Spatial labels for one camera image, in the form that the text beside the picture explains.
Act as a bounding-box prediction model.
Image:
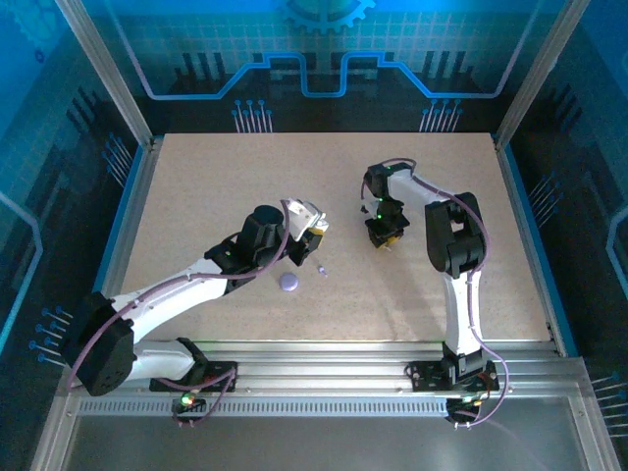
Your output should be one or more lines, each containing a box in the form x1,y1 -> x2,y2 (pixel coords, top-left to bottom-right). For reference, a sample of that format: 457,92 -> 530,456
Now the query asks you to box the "blue table edge strip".
91,144 -> 148,295
502,141 -> 580,357

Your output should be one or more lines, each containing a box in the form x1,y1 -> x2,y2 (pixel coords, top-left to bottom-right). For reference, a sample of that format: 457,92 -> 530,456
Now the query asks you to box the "small black controller board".
171,391 -> 207,424
445,394 -> 487,427

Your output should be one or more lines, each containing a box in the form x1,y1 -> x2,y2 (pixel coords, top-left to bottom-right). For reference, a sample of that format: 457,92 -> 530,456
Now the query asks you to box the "grey metal sheet panel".
61,416 -> 593,471

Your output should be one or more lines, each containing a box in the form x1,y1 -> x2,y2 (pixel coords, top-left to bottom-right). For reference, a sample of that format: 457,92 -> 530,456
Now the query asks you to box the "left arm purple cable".
65,198 -> 293,392

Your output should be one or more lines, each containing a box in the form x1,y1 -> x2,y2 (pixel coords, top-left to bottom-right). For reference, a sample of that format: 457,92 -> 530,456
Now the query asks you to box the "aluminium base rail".
73,340 -> 585,399

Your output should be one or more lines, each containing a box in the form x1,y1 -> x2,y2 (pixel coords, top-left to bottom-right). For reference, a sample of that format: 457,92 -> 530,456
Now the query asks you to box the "aluminium side frame rail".
493,134 -> 622,471
26,136 -> 163,471

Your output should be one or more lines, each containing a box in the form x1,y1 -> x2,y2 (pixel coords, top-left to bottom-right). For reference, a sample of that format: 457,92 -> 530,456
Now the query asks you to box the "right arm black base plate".
404,360 -> 499,393

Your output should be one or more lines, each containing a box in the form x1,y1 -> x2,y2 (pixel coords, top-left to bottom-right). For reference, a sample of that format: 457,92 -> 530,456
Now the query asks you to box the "slotted grey cable channel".
78,397 -> 450,418

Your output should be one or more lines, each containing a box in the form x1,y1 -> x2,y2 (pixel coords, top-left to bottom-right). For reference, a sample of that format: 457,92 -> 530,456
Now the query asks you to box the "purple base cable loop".
170,368 -> 238,429
448,340 -> 511,429

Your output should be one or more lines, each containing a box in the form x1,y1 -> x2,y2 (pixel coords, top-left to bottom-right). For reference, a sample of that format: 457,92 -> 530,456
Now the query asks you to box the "aluminium frame post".
53,0 -> 163,148
493,0 -> 593,151

